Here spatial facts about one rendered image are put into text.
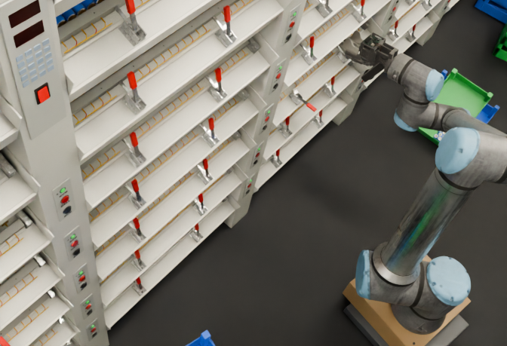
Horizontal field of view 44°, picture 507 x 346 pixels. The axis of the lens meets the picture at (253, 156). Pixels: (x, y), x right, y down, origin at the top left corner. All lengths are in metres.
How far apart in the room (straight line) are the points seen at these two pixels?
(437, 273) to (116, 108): 1.17
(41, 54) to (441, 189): 1.07
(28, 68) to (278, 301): 1.58
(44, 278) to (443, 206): 0.98
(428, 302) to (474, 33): 1.74
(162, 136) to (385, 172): 1.42
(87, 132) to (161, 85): 0.18
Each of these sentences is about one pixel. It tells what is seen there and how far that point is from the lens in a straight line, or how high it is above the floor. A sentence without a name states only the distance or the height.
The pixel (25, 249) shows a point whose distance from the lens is 1.34.
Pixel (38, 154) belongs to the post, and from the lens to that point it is 1.10.
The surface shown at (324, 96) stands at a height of 0.35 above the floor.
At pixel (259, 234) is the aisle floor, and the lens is 2.41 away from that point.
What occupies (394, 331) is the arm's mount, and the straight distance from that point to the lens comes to 2.22.
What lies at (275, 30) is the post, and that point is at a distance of 1.56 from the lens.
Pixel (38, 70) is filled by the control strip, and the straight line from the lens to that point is 0.95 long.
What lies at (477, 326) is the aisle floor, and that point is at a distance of 2.53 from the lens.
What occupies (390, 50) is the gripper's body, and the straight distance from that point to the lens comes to 2.10.
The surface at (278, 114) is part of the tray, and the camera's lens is 2.03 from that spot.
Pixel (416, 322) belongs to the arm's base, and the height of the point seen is 0.21.
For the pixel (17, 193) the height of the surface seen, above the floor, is 1.13.
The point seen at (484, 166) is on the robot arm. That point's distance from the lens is 1.58.
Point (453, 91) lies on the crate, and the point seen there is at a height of 0.11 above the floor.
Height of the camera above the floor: 2.13
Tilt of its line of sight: 56 degrees down
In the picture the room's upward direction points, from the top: 14 degrees clockwise
